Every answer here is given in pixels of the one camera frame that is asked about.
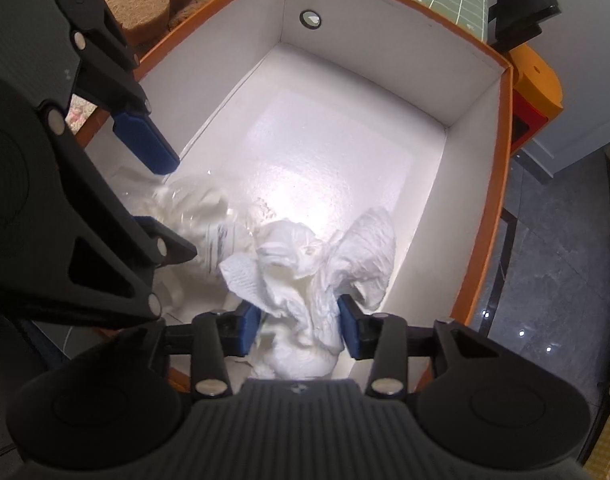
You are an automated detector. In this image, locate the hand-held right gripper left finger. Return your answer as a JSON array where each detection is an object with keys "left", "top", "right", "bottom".
[{"left": 112, "top": 302, "right": 263, "bottom": 401}]

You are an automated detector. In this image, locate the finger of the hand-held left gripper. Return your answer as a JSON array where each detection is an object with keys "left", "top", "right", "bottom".
[
  {"left": 47, "top": 0, "right": 182, "bottom": 175},
  {"left": 37, "top": 102, "right": 198, "bottom": 330}
]

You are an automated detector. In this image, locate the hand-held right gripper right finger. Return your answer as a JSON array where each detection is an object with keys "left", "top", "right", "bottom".
[{"left": 337, "top": 294, "right": 503, "bottom": 401}]

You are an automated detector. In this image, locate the white tissue paper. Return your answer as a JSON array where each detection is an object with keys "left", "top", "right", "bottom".
[{"left": 220, "top": 205, "right": 398, "bottom": 381}]

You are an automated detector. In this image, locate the clear plastic bag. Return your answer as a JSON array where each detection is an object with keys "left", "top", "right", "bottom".
[{"left": 102, "top": 165, "right": 266, "bottom": 311}]

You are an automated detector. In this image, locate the brown fibre pad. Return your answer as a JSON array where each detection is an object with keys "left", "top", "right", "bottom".
[{"left": 96, "top": 0, "right": 210, "bottom": 46}]

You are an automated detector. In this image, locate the orange storage box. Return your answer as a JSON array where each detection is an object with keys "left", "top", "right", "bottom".
[{"left": 82, "top": 0, "right": 514, "bottom": 396}]

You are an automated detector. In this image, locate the orange stool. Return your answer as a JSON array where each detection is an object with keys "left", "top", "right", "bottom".
[{"left": 507, "top": 42, "right": 566, "bottom": 151}]

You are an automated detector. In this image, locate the black chair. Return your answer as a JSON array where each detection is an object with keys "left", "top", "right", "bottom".
[{"left": 487, "top": 0, "right": 562, "bottom": 53}]

